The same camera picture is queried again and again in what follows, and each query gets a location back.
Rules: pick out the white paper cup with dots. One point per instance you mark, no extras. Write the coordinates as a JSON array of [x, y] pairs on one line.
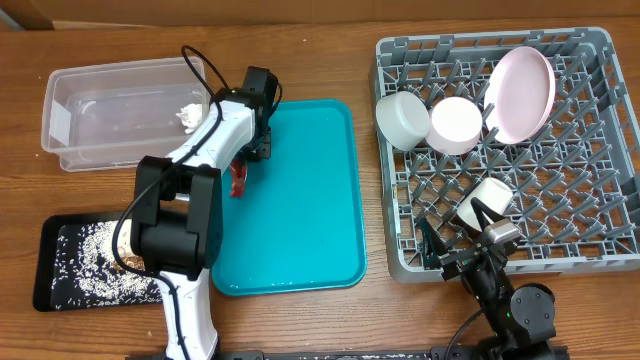
[[493, 193]]

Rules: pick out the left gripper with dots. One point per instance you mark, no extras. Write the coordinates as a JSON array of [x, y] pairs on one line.
[[263, 149]]

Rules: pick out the brown food piece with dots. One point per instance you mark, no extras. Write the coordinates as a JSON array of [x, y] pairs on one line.
[[134, 262]]

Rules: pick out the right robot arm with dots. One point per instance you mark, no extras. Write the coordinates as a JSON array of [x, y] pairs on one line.
[[522, 319]]

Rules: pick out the grey dishwasher rack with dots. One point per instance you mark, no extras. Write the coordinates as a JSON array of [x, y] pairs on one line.
[[575, 182]]

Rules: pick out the teal serving tray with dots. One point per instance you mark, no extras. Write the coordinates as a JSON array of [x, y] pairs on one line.
[[299, 224]]

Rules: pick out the spilled white rice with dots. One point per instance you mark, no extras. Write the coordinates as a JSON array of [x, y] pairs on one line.
[[86, 275]]

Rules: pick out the white tissue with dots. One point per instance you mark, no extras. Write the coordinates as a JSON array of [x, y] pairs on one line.
[[191, 117]]

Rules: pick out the grey bowl with rice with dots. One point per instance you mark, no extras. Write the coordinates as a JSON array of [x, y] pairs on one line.
[[403, 119]]

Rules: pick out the clear plastic bin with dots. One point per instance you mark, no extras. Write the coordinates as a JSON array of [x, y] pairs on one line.
[[112, 115]]

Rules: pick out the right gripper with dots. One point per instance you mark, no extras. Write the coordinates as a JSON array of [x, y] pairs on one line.
[[435, 251]]

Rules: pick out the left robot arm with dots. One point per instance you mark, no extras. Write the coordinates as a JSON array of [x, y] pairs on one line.
[[176, 216]]

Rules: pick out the black plastic tray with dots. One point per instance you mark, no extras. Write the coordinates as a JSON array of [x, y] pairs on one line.
[[44, 273]]

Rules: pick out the pink small bowl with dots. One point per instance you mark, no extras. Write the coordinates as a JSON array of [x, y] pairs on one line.
[[456, 124]]

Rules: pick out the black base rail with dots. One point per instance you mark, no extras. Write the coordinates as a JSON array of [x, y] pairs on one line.
[[435, 353]]

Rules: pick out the pink round plate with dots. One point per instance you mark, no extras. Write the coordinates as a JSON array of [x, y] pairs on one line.
[[521, 90]]

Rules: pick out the red snack wrapper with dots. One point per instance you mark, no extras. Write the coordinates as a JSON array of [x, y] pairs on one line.
[[239, 171]]

